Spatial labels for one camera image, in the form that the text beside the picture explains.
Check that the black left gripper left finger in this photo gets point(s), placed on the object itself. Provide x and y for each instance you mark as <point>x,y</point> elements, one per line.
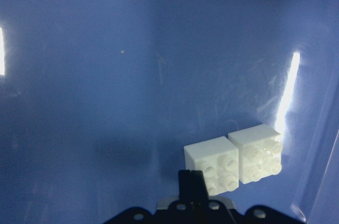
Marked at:
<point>185,186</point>

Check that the blue plastic tray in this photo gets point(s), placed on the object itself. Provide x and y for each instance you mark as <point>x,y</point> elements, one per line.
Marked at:
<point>99,97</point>

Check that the white block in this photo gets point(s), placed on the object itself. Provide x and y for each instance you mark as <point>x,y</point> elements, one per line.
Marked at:
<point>218,159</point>
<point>260,149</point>

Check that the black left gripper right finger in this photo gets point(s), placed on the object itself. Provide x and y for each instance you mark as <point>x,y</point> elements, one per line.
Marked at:
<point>199,190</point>

